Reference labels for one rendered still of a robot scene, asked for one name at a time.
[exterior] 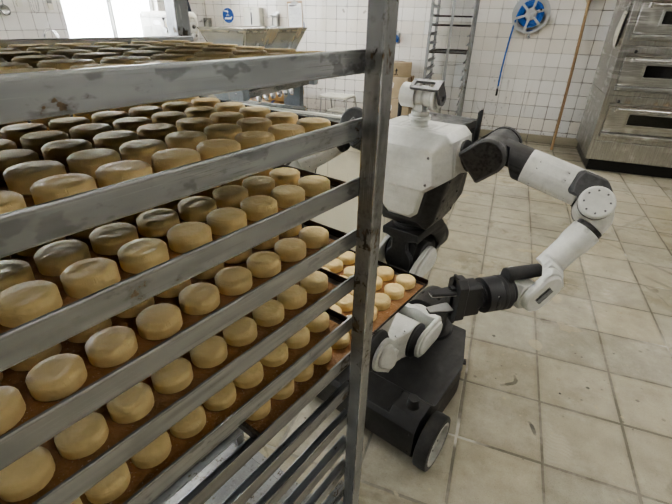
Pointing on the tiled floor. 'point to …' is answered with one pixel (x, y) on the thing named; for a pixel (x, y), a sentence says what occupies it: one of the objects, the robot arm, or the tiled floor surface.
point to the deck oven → (632, 95)
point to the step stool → (338, 99)
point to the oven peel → (571, 72)
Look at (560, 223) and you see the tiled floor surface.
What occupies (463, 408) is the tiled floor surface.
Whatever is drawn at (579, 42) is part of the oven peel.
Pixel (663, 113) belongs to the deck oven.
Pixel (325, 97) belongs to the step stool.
